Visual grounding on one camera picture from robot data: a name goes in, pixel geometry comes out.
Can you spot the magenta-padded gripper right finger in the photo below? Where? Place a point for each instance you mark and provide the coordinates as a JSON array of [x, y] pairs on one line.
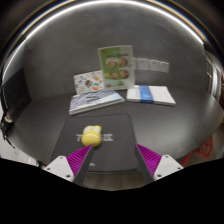
[[168, 166]]

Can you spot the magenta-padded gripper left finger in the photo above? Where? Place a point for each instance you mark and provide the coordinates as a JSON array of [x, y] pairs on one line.
[[58, 166]]

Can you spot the yellow computer mouse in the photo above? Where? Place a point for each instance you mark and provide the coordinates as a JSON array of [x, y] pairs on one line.
[[91, 137]]

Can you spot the black mouse pad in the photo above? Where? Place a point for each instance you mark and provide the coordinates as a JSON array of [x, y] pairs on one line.
[[116, 146]]

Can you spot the small white colourful card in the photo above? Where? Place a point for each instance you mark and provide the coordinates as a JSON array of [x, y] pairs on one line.
[[88, 82]]

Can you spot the dark framed glass door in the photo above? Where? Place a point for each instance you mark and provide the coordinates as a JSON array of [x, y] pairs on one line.
[[215, 76]]

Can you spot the green standing leaflet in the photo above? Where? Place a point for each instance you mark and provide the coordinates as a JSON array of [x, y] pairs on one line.
[[116, 66]]

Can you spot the white ceiling light strip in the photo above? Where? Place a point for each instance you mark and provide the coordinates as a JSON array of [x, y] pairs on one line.
[[50, 20]]

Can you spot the red metal frame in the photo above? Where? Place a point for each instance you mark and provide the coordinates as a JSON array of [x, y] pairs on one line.
[[203, 151]]

